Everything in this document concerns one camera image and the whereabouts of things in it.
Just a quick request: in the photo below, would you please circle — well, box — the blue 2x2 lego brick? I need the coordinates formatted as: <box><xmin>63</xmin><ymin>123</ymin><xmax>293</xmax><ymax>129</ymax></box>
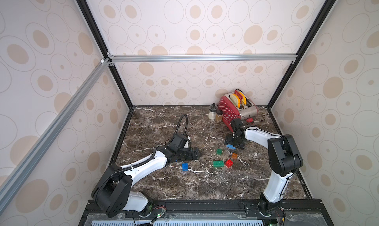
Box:
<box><xmin>182</xmin><ymin>163</ymin><xmax>189</xmax><ymax>172</ymax></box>

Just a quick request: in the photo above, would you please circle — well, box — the red 2x2 lego brick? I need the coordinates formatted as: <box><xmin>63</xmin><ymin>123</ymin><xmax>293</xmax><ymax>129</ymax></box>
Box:
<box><xmin>225</xmin><ymin>159</ymin><xmax>234</xmax><ymax>168</ymax></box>

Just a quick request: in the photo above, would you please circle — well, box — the green 2x4 lego brick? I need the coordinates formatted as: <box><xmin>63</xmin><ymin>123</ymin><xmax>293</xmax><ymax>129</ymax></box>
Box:
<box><xmin>212</xmin><ymin>161</ymin><xmax>225</xmax><ymax>168</ymax></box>

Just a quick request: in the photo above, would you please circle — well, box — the red polka dot toaster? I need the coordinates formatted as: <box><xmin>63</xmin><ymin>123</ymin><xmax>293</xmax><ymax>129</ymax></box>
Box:
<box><xmin>218</xmin><ymin>89</ymin><xmax>258</xmax><ymax>132</ymax></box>

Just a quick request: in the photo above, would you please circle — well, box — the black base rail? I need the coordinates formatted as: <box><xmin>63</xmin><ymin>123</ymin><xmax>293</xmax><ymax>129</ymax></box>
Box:
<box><xmin>79</xmin><ymin>199</ymin><xmax>333</xmax><ymax>226</ymax></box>

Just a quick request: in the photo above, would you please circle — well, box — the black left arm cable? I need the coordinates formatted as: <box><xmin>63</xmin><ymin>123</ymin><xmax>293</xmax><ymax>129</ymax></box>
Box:
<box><xmin>174</xmin><ymin>114</ymin><xmax>189</xmax><ymax>136</ymax></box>

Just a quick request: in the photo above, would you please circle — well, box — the horizontal aluminium rail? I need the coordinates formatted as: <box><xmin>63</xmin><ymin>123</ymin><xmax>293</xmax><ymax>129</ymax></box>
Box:
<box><xmin>102</xmin><ymin>53</ymin><xmax>298</xmax><ymax>63</ymax></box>

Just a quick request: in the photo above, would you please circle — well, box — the light blue 2x4 lego brick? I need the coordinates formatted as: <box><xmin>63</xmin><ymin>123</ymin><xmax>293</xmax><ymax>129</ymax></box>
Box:
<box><xmin>226</xmin><ymin>145</ymin><xmax>236</xmax><ymax>150</ymax></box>

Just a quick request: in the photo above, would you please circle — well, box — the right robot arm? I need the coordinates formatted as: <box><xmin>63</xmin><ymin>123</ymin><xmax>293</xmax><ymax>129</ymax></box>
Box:
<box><xmin>225</xmin><ymin>118</ymin><xmax>304</xmax><ymax>217</ymax></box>

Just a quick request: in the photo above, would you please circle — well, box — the brown spice jar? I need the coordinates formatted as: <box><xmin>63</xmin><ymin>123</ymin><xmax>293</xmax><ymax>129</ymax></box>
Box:
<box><xmin>215</xmin><ymin>109</ymin><xmax>223</xmax><ymax>123</ymax></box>

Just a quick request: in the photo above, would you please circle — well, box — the left diagonal aluminium rail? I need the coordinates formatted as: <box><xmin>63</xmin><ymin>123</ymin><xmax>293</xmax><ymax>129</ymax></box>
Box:
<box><xmin>1</xmin><ymin>58</ymin><xmax>111</xmax><ymax>213</ymax></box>

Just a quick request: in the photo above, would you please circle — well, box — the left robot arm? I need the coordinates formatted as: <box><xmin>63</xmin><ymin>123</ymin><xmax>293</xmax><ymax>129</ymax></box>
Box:
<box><xmin>91</xmin><ymin>134</ymin><xmax>200</xmax><ymax>218</ymax></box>

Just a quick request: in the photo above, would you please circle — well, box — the glass jar with black lid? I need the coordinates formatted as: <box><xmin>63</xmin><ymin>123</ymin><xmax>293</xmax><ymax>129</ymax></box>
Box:
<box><xmin>208</xmin><ymin>103</ymin><xmax>218</xmax><ymax>120</ymax></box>

